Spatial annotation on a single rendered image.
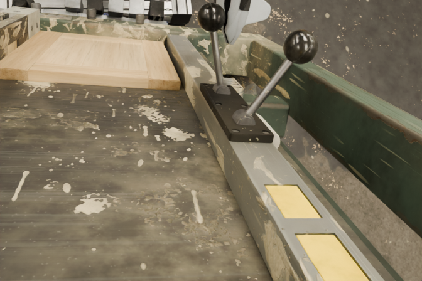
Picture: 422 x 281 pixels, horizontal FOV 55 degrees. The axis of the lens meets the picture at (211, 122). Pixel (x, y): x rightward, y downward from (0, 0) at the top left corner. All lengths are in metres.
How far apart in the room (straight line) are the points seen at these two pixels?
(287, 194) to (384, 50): 2.28
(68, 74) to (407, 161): 0.53
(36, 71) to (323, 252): 0.57
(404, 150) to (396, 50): 2.09
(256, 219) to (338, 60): 2.09
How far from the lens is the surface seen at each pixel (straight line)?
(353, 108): 0.67
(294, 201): 0.34
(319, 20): 2.45
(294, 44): 0.45
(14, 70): 0.75
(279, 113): 0.88
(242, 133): 0.43
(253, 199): 0.35
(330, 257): 0.29
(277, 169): 0.39
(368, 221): 2.30
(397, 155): 0.58
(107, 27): 1.12
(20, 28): 0.95
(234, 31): 0.55
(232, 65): 1.18
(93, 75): 0.73
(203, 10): 0.54
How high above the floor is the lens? 1.92
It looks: 72 degrees down
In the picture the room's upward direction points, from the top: 45 degrees clockwise
